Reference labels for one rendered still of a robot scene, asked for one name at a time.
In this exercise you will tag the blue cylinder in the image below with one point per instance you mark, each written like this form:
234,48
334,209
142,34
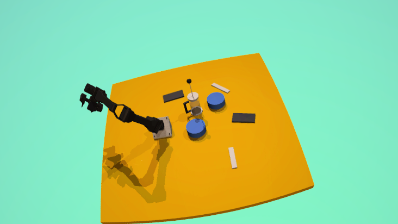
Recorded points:
196,128
216,100

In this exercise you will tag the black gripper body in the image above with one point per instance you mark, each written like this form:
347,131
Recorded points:
83,98

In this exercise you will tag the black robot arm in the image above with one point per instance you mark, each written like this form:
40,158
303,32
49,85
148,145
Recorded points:
127,115

